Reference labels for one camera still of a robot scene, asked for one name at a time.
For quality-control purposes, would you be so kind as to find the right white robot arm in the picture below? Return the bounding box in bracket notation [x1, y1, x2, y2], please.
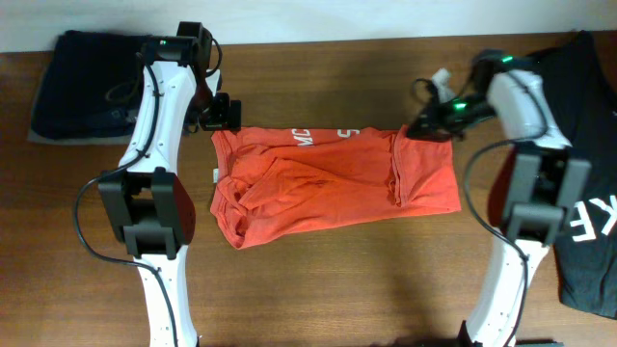
[407, 50, 592, 347]

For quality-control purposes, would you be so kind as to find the folded navy blue garment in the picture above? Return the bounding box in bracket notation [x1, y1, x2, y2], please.
[31, 30, 147, 140]

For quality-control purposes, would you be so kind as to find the folded grey garment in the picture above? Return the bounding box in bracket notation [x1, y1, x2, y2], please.
[30, 52, 140, 145]

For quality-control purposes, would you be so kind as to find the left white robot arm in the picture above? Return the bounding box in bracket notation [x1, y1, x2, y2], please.
[94, 37, 241, 346]

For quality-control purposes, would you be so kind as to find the red polo shirt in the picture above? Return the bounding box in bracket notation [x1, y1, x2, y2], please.
[210, 126, 461, 250]

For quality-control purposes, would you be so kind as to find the black printed t-shirt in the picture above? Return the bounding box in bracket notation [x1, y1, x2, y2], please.
[530, 31, 616, 319]

